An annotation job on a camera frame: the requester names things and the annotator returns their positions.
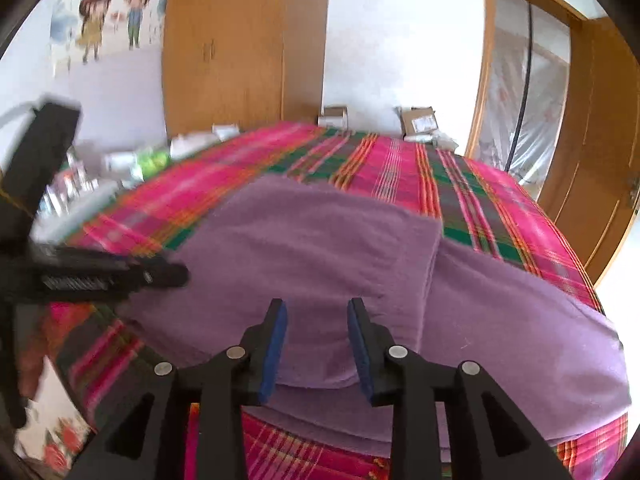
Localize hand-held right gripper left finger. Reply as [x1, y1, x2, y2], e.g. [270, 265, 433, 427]
[65, 297, 290, 480]

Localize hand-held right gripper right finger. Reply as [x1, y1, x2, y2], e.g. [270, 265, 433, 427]
[346, 296, 573, 480]

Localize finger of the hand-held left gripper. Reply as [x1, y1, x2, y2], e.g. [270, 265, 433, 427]
[119, 254, 191, 294]

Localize purple pants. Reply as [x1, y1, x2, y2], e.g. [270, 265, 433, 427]
[115, 174, 632, 448]

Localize person's left forearm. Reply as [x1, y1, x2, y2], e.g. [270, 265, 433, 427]
[12, 305, 58, 403]

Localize grey glass-topped table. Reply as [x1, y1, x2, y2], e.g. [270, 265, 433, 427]
[30, 125, 241, 246]

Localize green tissue pack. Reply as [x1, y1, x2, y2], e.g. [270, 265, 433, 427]
[135, 147, 171, 181]

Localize pale pink plastic bag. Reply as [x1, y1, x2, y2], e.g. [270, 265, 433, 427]
[170, 132, 223, 158]

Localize pink green plaid blanket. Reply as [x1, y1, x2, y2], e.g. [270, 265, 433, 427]
[32, 120, 628, 480]

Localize floral cloth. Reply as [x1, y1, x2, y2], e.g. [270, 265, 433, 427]
[15, 360, 96, 476]

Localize wooden wardrobe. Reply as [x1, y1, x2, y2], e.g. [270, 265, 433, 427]
[161, 0, 332, 138]

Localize white plastic packages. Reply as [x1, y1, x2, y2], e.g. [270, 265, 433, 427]
[402, 130, 458, 152]

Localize white cardboard box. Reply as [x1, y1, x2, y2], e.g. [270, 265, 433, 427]
[317, 105, 351, 131]

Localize brown cardboard box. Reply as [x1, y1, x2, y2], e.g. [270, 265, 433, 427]
[397, 106, 438, 137]

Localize wooden door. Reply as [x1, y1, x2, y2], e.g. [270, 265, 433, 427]
[537, 17, 640, 286]

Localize clear plastic sheet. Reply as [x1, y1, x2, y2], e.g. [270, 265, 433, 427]
[477, 0, 571, 201]

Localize cartoon wall poster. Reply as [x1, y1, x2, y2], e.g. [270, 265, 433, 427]
[50, 0, 168, 78]

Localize wooden door frame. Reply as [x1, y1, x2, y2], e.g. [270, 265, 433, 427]
[465, 0, 586, 191]

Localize black cable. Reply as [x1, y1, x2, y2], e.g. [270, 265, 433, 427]
[502, 0, 536, 173]

